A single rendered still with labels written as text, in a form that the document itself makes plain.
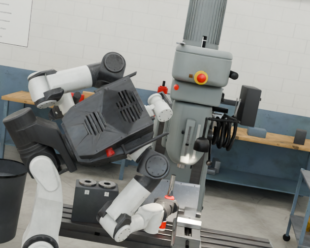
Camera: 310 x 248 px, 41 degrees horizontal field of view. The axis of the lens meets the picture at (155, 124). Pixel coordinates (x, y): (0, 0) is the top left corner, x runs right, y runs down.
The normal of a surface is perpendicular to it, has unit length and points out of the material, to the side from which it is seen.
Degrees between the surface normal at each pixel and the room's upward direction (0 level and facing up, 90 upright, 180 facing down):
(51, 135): 90
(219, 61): 90
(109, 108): 75
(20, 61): 90
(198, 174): 90
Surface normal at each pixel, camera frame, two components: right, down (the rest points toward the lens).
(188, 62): -0.04, 0.18
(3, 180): 0.47, 0.30
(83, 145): -0.20, -0.13
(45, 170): 0.25, 0.22
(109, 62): 0.33, -0.27
